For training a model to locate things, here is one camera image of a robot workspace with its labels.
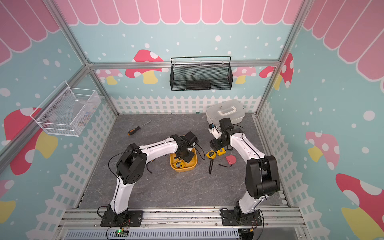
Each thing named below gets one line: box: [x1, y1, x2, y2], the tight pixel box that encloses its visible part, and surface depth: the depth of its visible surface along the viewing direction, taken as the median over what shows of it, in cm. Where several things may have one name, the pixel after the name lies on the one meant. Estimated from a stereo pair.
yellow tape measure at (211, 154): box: [206, 150, 217, 175], surface depth 96 cm
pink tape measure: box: [218, 155, 237, 168], surface depth 96 cm
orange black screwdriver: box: [127, 120, 152, 136], surface depth 109 cm
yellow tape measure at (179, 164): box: [173, 160, 185, 169], surface depth 91 cm
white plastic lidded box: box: [206, 99, 246, 126], surface depth 111 cm
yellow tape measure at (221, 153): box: [216, 147, 226, 156], surface depth 98 cm
